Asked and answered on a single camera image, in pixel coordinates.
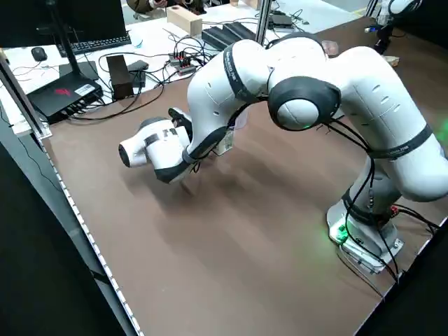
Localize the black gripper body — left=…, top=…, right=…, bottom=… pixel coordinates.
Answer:
left=167, top=107, right=194, bottom=140
left=372, top=21, right=393, bottom=56

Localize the clear plastic egg box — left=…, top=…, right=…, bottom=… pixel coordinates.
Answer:
left=321, top=39, right=340, bottom=57

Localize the hub with red plugs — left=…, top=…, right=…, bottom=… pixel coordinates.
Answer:
left=169, top=50, right=197, bottom=76

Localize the black power adapter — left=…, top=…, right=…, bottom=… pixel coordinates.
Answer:
left=127, top=59, right=148, bottom=89

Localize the dark brown box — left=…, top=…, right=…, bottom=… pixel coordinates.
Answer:
left=106, top=55, right=136, bottom=101

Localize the black ribbed block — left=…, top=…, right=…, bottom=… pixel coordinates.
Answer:
left=201, top=26, right=234, bottom=50
left=223, top=21, right=258, bottom=43

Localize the white desk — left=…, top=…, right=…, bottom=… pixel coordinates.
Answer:
left=0, top=0, right=365, bottom=137

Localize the light wooden block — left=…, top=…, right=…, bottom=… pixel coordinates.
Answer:
left=166, top=6, right=204, bottom=37

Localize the small black flat device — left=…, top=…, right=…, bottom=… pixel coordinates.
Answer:
left=271, top=13, right=293, bottom=29

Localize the black monitor stand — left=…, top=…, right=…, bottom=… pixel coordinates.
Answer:
left=47, top=0, right=99, bottom=84

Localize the black keyboard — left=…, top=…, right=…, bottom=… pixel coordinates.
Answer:
left=57, top=34, right=132, bottom=57

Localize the person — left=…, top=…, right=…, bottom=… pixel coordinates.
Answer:
left=125, top=0, right=211, bottom=20

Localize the black router with red logo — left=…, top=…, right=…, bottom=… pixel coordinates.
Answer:
left=27, top=77, right=104, bottom=125

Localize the black monitor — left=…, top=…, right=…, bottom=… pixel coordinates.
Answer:
left=0, top=0, right=127, bottom=49

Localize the aluminium post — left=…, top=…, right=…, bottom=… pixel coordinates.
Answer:
left=254, top=0, right=274, bottom=45

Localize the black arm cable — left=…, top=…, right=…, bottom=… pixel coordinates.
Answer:
left=314, top=117, right=379, bottom=225

